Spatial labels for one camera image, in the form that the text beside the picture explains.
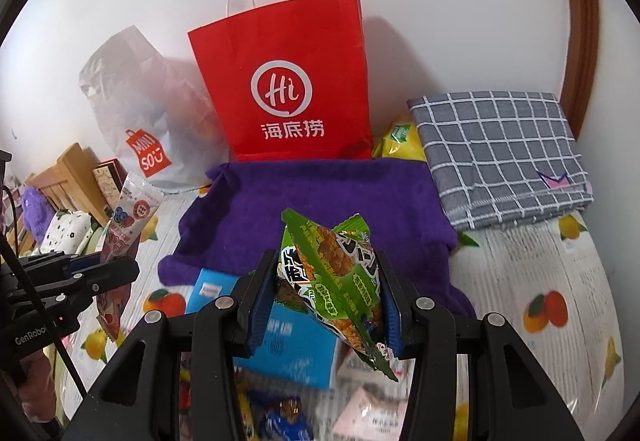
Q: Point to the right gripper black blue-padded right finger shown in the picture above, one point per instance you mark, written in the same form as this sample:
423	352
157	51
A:
511	397

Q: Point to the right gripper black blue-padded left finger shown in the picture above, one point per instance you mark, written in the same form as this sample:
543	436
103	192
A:
136	396

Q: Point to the pink white snack packet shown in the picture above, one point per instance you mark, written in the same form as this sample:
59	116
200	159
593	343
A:
367	417

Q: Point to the blue cookie packet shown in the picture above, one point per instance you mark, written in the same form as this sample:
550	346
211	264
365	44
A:
280	418

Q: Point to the green snack packet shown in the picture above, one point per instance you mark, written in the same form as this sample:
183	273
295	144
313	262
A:
336	273

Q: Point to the white red snack packet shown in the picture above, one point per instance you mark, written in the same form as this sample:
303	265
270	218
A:
137	204

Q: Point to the person's left hand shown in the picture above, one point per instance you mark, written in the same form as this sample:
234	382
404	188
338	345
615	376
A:
37	393

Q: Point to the white dotted cloth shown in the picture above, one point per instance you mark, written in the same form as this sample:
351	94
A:
68	232

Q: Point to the purple plush toy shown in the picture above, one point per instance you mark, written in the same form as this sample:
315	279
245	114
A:
37	213

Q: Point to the patterned book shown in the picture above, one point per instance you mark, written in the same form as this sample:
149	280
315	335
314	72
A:
110	176

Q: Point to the yellow snack packet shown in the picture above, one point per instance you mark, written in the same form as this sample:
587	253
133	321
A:
250	432

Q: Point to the fruit print tablecloth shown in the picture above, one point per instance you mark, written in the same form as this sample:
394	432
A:
546	278

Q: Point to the blue tissue pack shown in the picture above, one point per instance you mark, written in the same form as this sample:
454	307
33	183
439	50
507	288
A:
295	348

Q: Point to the purple towel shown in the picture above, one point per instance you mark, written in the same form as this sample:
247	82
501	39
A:
229	228

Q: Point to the white Miniso plastic bag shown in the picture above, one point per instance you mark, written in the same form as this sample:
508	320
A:
156	123

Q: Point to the grey plaid folded cloth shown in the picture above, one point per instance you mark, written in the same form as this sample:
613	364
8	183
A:
500	157

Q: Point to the yellow snack bag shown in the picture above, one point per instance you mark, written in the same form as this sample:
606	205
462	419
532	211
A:
400	141

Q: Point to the red Haidilao paper bag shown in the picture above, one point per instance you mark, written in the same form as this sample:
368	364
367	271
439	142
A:
289	80

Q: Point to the brown door frame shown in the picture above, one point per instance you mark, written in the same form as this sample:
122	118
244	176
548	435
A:
581	61

